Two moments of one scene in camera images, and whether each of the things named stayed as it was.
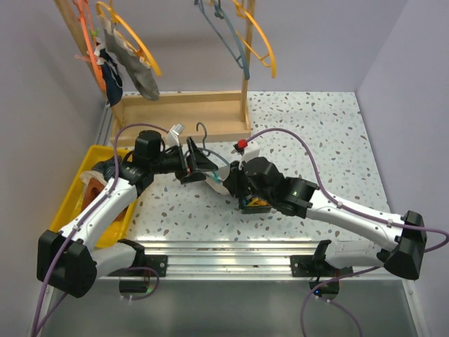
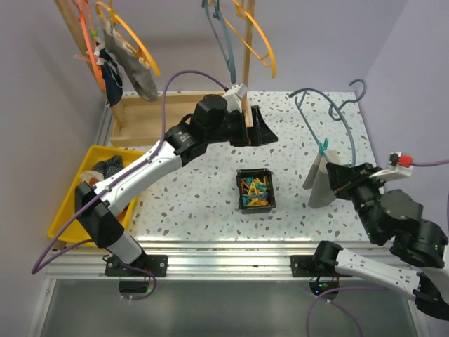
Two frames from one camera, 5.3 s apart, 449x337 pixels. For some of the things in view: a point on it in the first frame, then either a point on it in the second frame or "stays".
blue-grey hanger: [221, 13] -> [217, 15]
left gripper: [184, 170] -> [258, 135]
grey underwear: [223, 172] -> [321, 192]
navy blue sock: [111, 74] stays
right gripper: [233, 182] -> [343, 177]
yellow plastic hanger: [272, 66] stays
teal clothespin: [215, 177] -> [324, 147]
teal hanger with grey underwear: [221, 174] -> [330, 109]
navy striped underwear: [107, 168] stays
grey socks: [141, 74] stays
